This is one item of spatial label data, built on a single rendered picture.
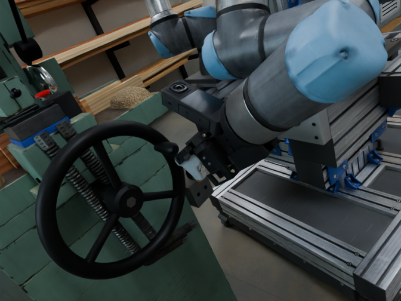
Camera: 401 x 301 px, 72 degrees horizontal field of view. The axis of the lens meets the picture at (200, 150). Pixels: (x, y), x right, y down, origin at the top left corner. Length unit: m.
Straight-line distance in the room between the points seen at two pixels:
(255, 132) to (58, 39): 3.16
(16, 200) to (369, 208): 1.10
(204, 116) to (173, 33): 0.75
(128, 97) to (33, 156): 0.31
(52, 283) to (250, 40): 0.63
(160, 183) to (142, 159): 0.09
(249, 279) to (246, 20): 1.11
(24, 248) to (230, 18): 0.58
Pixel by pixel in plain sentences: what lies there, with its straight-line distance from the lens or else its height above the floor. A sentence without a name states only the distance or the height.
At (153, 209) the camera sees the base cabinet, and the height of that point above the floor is 0.63.
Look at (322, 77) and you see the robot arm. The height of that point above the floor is 0.98.
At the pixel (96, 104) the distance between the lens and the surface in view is 0.86.
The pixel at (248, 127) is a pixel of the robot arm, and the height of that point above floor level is 0.93.
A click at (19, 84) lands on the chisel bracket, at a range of 0.76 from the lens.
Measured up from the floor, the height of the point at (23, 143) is 0.97.
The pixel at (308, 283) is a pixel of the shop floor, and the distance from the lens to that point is 1.28.
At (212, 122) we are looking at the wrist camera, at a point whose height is 0.93.
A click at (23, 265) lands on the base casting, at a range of 0.71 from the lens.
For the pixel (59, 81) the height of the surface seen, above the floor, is 1.01.
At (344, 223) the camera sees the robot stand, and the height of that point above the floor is 0.21.
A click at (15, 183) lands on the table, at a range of 0.65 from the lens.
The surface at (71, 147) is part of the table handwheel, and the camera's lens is 0.47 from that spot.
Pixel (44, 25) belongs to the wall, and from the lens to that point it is 3.38.
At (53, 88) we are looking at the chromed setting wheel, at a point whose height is 1.00.
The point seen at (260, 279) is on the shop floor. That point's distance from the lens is 1.32.
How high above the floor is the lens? 1.06
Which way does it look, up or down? 26 degrees down
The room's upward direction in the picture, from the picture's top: 23 degrees counter-clockwise
